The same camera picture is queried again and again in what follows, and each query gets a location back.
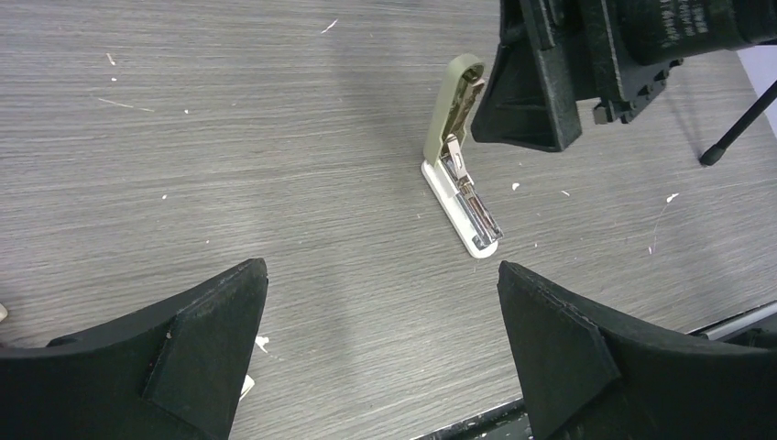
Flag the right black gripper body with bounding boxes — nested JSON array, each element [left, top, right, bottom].
[[498, 0, 777, 125]]

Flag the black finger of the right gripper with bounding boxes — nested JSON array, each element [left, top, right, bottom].
[[470, 42, 584, 154]]

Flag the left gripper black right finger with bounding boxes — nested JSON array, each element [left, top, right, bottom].
[[498, 261, 776, 439]]

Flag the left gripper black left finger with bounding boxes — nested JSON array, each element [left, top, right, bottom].
[[1, 258, 268, 439]]

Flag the white staples box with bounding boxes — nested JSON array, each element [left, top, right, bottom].
[[238, 375, 256, 401]]

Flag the olive green white stapler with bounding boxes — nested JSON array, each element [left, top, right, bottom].
[[421, 53, 503, 259]]

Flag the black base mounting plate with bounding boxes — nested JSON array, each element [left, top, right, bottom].
[[415, 399, 534, 440]]

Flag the black music stand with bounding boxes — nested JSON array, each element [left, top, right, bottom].
[[698, 82, 777, 167]]

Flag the aluminium frame rail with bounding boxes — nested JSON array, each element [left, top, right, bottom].
[[689, 301, 776, 341]]

